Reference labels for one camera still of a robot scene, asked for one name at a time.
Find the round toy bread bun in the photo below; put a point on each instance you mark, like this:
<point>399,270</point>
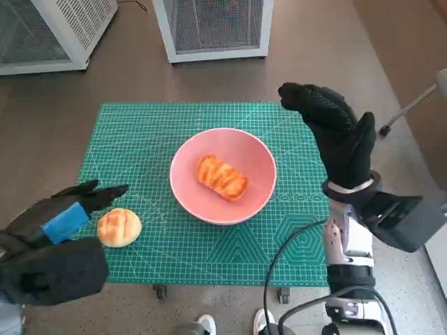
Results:
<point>119,227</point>

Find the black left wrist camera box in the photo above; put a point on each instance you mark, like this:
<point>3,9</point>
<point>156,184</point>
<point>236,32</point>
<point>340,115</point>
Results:
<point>52,272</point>

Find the grey chair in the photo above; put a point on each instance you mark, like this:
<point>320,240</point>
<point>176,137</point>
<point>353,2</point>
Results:
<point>412,103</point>

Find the white mesh cabinet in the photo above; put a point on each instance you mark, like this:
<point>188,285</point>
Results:
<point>80,24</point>
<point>216,24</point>

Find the long flaky toy bread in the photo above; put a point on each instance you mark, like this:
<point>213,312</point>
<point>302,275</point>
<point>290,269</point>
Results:
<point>221,178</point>

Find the white foot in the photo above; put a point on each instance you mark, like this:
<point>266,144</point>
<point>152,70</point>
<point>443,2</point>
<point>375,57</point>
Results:
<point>206,324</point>
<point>262,321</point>

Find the pink bowl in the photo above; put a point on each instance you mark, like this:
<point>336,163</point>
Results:
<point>195,195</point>

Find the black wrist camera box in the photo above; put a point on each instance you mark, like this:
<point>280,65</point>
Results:
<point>52,272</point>
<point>405,220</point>

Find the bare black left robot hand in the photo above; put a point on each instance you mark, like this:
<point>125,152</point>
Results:
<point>66,216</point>

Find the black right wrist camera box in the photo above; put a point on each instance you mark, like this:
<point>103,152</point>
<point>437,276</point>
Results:
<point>405,220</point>

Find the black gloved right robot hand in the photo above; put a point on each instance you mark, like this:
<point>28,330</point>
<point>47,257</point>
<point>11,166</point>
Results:
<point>345,150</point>

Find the black table caster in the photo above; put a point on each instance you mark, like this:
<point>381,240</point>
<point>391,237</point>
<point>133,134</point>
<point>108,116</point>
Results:
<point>160,291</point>
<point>284,296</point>

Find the green cutting mat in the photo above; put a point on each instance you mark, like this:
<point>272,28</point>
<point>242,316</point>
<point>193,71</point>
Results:
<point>146,157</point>

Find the person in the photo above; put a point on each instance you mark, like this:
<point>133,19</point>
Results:
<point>8,317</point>

